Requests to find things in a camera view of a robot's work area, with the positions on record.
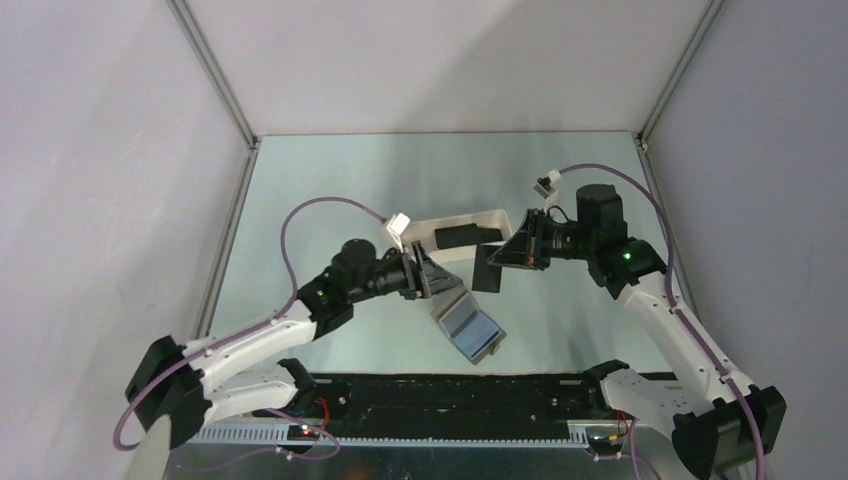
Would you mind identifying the silver metal card holder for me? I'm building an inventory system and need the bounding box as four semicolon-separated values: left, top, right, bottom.
431;288;507;365

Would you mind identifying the aluminium frame post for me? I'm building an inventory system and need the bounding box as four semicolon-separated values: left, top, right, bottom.
636;0;726;152
166;0;257;149

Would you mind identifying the white plastic tray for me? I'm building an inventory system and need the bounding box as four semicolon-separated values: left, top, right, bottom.
400;209;513;264

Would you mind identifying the small circuit board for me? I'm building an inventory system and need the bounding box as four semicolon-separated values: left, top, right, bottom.
588;434;627;450
286;425;321;442

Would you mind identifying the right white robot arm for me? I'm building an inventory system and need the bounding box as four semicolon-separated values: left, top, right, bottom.
487;184;787;479

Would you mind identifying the black credit card stack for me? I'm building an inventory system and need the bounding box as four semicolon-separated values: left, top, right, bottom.
434;223;504;250

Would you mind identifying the left aluminium frame post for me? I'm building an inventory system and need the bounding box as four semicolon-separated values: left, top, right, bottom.
166;0;257;149

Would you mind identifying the right aluminium frame post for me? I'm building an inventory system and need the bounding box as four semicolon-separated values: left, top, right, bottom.
636;0;726;152

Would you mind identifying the left small circuit board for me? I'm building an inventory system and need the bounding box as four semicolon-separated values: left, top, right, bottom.
286;425;321;442

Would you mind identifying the right small circuit board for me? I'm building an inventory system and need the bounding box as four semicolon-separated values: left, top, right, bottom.
588;434;627;450

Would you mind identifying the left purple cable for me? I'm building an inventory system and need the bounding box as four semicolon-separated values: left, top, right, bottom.
112;196;388;461

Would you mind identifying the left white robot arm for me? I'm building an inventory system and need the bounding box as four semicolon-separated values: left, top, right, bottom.
113;239;463;451

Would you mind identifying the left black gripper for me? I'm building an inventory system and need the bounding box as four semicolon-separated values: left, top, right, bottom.
349;241;462;304

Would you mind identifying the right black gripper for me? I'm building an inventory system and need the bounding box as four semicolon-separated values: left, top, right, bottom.
487;209;595;272

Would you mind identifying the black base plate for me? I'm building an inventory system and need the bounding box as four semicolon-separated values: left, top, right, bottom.
283;373;619;440

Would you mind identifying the white slotted cable duct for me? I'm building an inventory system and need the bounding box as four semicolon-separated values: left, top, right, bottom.
188;422;589;448

